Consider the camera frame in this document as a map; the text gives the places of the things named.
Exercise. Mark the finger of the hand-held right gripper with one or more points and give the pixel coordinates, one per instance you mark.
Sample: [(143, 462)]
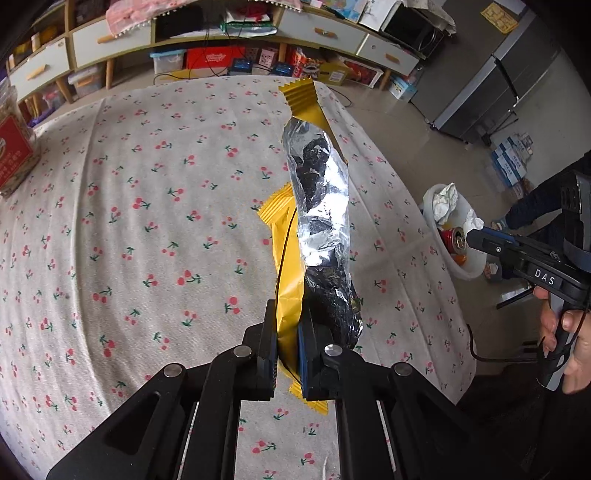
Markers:
[(494, 247)]

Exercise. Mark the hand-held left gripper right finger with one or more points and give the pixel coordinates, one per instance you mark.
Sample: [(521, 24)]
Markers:
[(302, 360)]

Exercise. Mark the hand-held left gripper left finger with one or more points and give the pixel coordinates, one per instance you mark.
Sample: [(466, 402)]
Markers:
[(268, 350)]

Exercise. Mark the white tissue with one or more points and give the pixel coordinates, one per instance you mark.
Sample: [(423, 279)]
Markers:
[(444, 203), (473, 220)]

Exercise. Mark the white plastic basin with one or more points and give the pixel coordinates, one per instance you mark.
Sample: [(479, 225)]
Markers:
[(466, 267)]

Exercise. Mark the yellow foil snack wrapper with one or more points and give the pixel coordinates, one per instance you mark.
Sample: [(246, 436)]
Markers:
[(318, 184)]

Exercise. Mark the person's right hand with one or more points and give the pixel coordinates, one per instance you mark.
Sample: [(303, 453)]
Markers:
[(581, 350)]

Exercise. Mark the person's dark trouser leg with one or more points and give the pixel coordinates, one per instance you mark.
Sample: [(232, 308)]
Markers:
[(540, 198)]

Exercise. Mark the stack of blue white boxes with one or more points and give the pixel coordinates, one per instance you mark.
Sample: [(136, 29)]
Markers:
[(510, 159)]

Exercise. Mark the silver refrigerator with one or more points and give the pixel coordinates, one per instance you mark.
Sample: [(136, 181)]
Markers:
[(485, 83)]

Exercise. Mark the cherry print tablecloth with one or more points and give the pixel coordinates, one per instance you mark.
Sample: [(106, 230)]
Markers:
[(138, 230)]

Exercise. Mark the blue white carton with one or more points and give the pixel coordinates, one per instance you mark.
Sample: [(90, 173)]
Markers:
[(401, 87)]

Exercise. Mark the red fruit print box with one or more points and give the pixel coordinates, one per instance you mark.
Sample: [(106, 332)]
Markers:
[(364, 74)]

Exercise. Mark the white cabinet drawer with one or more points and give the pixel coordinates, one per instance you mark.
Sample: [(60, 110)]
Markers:
[(39, 69), (385, 53), (111, 41), (323, 30)]

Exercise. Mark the yellow paper notice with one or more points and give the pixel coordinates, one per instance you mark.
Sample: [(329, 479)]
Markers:
[(498, 17)]

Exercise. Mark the black microwave oven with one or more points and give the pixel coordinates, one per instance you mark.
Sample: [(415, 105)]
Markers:
[(411, 30)]

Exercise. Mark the yellow cardboard box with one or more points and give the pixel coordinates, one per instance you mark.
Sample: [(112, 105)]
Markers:
[(325, 71)]

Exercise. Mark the grey stand with blue screen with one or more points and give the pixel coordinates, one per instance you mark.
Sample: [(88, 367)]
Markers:
[(281, 69), (240, 67)]

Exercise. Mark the pink patterned box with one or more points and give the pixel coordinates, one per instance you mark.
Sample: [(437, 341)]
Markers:
[(268, 56)]

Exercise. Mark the red gift box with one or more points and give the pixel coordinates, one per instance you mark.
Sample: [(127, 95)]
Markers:
[(207, 57)]

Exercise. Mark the clear plastic storage bin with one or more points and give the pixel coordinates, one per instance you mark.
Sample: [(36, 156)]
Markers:
[(166, 62)]

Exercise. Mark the long wooden cabinet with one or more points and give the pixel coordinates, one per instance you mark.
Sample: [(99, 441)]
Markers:
[(109, 74)]

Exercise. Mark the clear jar with red label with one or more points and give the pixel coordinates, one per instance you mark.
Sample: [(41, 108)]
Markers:
[(14, 152)]

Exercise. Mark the green white plastic bag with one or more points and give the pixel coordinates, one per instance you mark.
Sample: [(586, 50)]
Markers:
[(249, 25)]

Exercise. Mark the pink lace cloth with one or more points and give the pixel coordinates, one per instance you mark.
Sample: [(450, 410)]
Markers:
[(147, 14)]

